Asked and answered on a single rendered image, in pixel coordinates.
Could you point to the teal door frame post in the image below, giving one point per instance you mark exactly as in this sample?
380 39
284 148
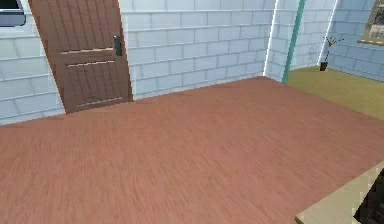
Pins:
293 40

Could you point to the grey framed window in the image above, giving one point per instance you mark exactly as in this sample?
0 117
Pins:
10 13

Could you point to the framed wall picture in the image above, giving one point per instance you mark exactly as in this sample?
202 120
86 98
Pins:
376 25

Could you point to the brown wooden room door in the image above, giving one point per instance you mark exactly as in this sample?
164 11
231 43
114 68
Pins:
86 50

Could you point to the bare twig house plant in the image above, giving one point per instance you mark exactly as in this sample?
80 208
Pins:
325 60

